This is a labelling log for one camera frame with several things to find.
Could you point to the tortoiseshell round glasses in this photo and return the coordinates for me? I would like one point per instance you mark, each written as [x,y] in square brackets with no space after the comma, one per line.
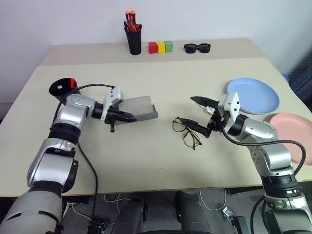
[191,140]

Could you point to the blue round object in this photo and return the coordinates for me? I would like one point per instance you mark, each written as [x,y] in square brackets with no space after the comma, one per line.
[285,77]

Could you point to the small metal bracket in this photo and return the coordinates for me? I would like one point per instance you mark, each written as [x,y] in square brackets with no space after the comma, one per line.
[228,213]

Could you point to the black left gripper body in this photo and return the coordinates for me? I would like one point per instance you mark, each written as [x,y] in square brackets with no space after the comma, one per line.
[111,117]

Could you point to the grey glasses case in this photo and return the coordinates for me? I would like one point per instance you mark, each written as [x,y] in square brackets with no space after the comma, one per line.
[141,107]

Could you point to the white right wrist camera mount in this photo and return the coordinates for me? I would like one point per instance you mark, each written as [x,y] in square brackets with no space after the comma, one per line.
[232,102]

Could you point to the red block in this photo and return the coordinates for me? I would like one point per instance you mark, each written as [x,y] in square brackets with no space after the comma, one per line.
[152,47]

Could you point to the small white object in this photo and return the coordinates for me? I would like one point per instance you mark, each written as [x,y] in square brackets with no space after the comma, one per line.
[208,110]

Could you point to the orange-capped screwdriver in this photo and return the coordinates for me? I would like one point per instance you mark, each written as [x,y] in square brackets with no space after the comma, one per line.
[127,14]
[132,12]

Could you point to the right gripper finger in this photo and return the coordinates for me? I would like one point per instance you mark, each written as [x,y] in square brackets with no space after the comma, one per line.
[193,124]
[204,102]

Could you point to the yellow block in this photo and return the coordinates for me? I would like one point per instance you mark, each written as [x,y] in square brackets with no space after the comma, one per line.
[161,47]

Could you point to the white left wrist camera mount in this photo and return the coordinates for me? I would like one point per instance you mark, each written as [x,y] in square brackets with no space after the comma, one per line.
[114,95]

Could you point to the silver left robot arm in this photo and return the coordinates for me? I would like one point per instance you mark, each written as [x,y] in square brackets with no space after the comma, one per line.
[73,114]

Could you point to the black sunglasses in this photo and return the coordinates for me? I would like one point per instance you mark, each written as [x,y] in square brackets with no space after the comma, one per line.
[190,48]

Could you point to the black floor box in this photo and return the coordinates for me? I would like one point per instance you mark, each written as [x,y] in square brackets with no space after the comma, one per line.
[240,224]

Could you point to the black floor plug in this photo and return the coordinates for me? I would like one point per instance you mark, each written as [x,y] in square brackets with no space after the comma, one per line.
[97,227]

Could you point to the black tool holder cup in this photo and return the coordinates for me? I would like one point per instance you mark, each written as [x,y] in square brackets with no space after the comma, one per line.
[134,44]

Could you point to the green block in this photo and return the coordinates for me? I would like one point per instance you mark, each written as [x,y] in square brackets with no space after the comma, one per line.
[168,46]

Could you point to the blue plate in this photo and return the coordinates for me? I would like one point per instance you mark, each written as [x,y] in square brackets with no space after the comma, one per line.
[256,95]

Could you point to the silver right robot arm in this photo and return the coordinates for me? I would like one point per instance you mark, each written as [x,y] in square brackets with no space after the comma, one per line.
[258,129]

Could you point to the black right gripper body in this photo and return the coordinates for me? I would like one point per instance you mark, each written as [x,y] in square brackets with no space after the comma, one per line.
[215,122]

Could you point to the dark rounded shape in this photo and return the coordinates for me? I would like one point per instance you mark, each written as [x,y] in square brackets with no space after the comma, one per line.
[129,215]
[192,212]

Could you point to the pink plate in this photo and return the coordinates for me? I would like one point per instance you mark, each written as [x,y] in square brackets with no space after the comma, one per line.
[295,129]

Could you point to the black woven-textured object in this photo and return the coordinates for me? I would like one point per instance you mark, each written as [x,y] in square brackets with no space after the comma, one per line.
[302,80]

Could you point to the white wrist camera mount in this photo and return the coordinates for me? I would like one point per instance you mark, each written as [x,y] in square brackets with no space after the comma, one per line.
[232,102]
[114,95]

